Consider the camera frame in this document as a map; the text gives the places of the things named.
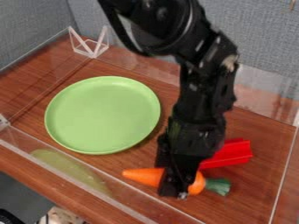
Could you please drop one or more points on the clear acrylic corner bracket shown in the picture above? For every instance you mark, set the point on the clear acrylic corner bracket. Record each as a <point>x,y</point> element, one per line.
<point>87,47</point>

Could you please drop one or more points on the clear acrylic enclosure wall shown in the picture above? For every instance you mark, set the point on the clear acrylic enclosure wall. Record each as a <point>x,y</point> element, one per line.
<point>86,183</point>

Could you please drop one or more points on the red toy pepper block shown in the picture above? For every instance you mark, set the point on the red toy pepper block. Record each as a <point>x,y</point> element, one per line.
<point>234,153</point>

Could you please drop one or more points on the green plastic plate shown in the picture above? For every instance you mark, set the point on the green plastic plate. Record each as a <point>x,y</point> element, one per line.
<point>102,115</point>

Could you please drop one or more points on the orange toy carrot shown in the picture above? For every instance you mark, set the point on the orange toy carrot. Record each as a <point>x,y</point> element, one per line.
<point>150,177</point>

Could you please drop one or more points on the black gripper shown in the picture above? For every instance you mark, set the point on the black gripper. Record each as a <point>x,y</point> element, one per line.
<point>185,145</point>

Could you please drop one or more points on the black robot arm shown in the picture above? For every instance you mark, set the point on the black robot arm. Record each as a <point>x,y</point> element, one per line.
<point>171,27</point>

